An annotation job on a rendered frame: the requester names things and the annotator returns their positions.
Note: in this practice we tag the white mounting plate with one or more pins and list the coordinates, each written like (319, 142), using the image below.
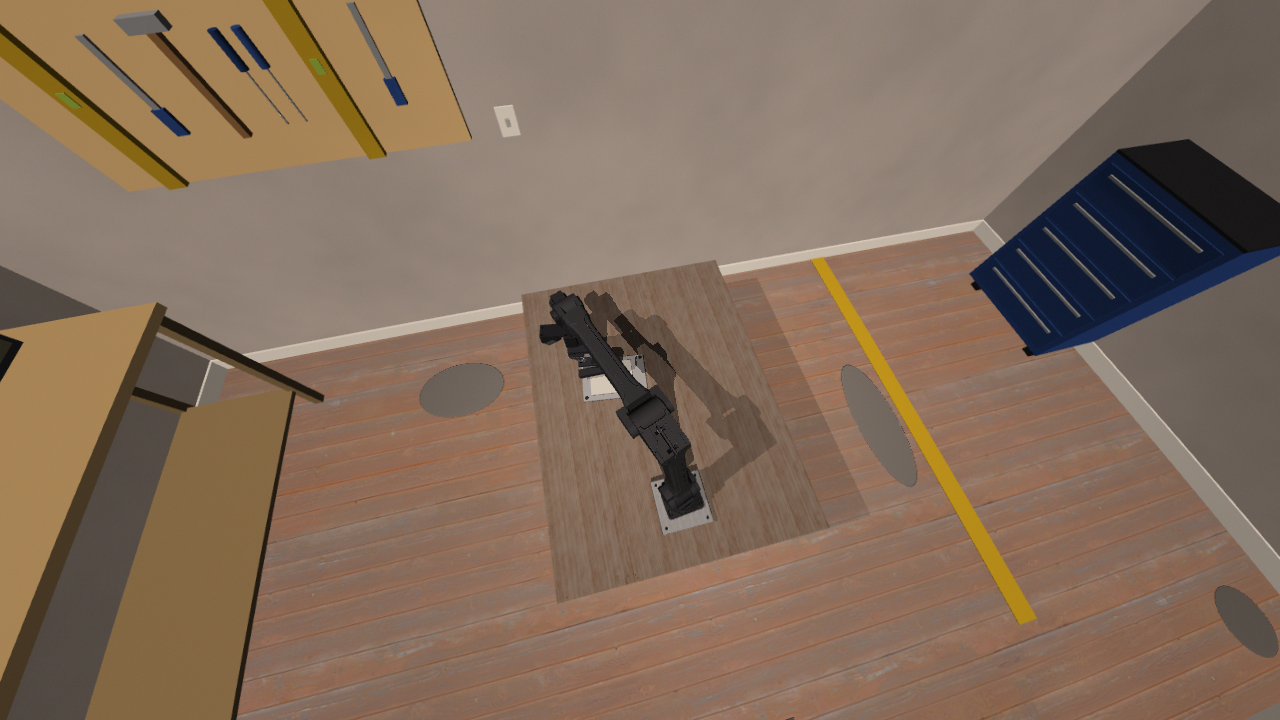
(638, 372)

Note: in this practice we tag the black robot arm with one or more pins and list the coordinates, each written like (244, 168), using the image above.
(649, 410)

